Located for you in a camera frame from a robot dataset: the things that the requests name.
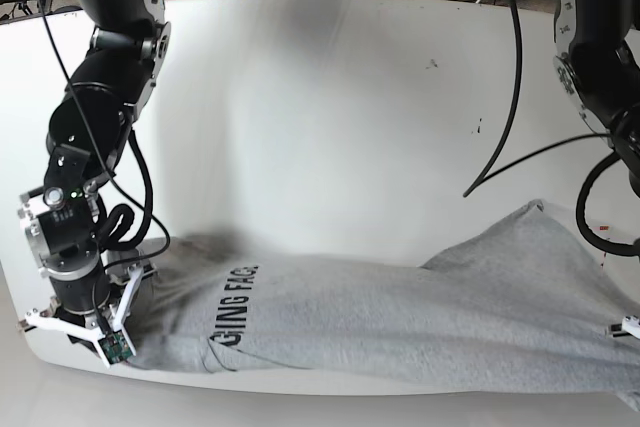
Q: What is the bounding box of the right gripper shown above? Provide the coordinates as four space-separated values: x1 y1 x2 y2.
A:
18 188 160 353

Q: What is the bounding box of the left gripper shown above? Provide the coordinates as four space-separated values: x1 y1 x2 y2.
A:
606 316 640 340

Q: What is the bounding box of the grey T-shirt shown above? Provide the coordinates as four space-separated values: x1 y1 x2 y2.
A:
127 200 639 408

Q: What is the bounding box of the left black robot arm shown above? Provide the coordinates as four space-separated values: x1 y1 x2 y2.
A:
554 0 639 258

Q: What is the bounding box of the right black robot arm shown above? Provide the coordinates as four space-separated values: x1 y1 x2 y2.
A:
18 0 171 366

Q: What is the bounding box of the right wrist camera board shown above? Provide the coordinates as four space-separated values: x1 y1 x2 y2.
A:
98 329 136 366

